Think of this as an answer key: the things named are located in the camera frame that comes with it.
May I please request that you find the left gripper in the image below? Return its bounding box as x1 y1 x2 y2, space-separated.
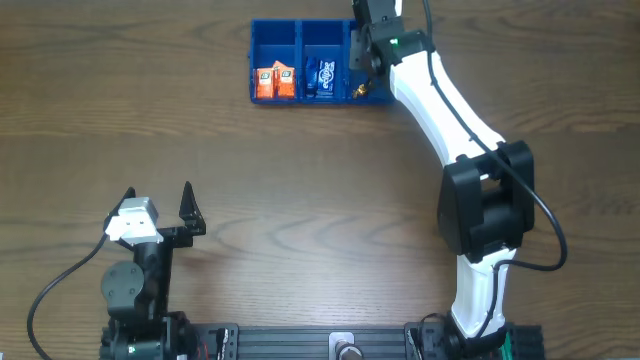
104 180 208 249

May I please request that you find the blue tray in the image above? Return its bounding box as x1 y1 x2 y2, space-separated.
248 18 399 106

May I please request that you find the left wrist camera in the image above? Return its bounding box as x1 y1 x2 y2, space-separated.
103 196 165 247

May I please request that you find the black cable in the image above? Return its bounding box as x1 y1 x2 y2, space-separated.
421 0 570 274
26 232 111 360

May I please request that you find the mounting rail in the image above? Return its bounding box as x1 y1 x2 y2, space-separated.
99 323 544 360

